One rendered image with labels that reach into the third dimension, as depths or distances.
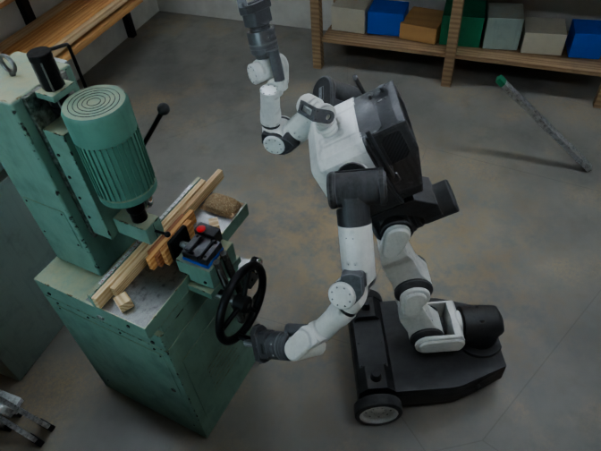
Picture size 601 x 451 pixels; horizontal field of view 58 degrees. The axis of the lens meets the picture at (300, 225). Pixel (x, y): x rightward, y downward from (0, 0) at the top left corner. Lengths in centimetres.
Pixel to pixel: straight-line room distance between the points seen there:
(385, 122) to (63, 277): 126
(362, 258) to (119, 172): 70
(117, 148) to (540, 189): 262
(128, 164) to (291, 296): 148
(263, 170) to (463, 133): 137
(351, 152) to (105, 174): 67
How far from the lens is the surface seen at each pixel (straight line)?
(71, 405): 277
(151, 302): 177
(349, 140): 148
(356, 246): 139
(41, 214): 196
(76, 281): 207
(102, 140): 149
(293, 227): 312
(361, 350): 240
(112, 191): 161
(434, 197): 174
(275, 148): 187
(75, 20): 433
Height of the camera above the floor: 226
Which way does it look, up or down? 46 degrees down
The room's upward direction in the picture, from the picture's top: 5 degrees counter-clockwise
